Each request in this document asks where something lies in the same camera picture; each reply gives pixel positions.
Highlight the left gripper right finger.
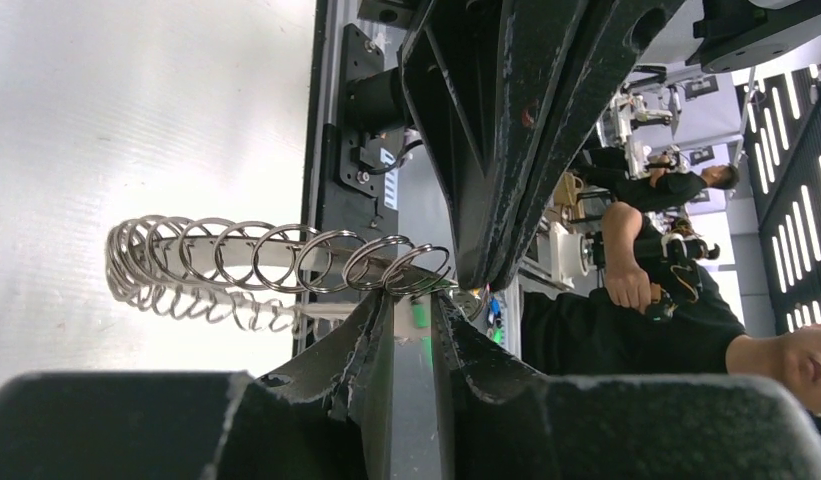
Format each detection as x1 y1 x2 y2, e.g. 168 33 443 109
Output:
431 293 821 479

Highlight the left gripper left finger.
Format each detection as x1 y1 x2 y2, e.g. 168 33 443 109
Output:
0 291 393 479

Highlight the person forearm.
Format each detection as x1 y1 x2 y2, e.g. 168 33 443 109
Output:
601 202 652 313

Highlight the white motor device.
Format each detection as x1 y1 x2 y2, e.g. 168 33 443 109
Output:
548 222 593 291

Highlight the metal disc with key rings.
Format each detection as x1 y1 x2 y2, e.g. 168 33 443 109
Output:
105 215 489 337

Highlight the pile of coloured key tags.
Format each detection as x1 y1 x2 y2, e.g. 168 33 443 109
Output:
486 296 505 346

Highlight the standing person in background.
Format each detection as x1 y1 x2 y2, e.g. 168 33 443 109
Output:
570 147 740 213

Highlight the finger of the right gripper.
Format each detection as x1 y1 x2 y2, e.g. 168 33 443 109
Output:
489 1 682 291
397 0 590 293

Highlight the green plastic key tag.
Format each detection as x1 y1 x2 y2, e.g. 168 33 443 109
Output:
411 296 431 330

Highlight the seated person in black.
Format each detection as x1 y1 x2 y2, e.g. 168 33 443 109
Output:
520 210 821 430

